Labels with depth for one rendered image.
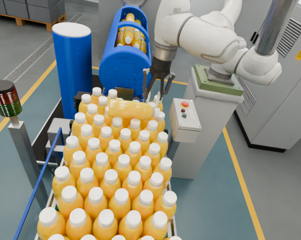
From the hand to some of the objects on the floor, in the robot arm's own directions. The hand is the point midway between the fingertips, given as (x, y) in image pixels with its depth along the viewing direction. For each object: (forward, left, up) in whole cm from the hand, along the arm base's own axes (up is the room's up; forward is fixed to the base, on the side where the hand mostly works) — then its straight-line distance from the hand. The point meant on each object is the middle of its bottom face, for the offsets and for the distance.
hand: (153, 99), depth 90 cm
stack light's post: (+46, +20, -114) cm, 125 cm away
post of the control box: (-17, -5, -113) cm, 114 cm away
